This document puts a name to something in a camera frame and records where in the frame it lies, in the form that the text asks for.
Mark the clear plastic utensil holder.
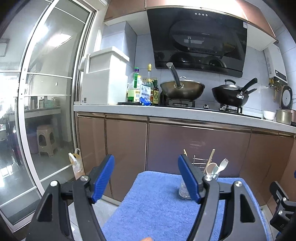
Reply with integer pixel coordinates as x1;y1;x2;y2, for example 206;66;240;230
178;154;220;200

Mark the white ceramic spoon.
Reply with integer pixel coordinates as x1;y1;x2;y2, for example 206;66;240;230
211;166;219;180

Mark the yellow bag on floor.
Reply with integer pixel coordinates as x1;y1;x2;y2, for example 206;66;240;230
68;148;85;180

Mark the white plastic fork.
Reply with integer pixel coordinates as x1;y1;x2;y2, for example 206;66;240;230
216;159;229;176

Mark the beige plastic stool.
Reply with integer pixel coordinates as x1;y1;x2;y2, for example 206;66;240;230
37;125;58;157

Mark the gas stove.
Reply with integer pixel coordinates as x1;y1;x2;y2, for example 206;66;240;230
159;96;263;118

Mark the green cap bottle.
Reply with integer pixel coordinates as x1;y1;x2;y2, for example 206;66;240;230
126;67;142;102

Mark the black wok with lid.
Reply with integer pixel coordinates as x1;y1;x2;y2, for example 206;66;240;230
212;78;258;108

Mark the steel pot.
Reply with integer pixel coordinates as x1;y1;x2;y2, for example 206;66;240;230
275;109;295;126

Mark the blue label oil bottle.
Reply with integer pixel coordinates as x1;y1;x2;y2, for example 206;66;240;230
140;63;154;106

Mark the dark sauce bottle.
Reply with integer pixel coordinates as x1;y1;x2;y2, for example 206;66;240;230
152;79;159;105

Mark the white bowl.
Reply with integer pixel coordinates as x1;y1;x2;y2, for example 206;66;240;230
263;110;276;121

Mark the white storage box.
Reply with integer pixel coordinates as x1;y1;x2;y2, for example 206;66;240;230
79;46;130;105

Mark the white water heater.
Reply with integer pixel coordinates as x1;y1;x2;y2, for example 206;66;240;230
264;43;287;85

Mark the black range hood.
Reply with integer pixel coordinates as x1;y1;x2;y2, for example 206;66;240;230
147;8;247;78

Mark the glass sliding door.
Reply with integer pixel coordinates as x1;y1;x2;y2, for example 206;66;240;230
1;1;94;232

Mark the steel wok with handle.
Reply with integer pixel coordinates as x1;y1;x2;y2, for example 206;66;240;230
161;62;205;101

